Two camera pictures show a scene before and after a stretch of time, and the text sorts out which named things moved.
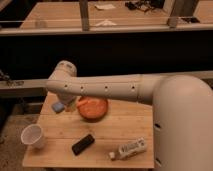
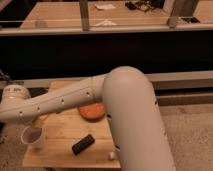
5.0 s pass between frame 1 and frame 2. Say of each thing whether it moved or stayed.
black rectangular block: stayed
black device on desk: stayed
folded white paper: stayed
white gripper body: moved
